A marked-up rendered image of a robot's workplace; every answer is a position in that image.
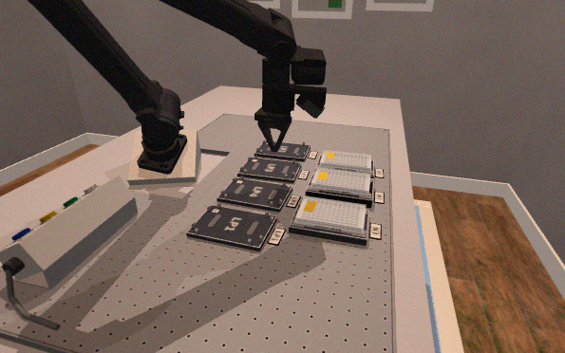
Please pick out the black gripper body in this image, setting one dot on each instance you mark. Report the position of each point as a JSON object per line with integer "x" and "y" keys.
{"x": 265, "y": 115}

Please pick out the grey operator panel with coloured keys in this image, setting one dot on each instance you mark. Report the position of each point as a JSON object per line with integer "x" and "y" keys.
{"x": 60, "y": 245}

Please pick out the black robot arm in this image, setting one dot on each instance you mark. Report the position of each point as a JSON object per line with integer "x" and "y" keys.
{"x": 157, "y": 109}

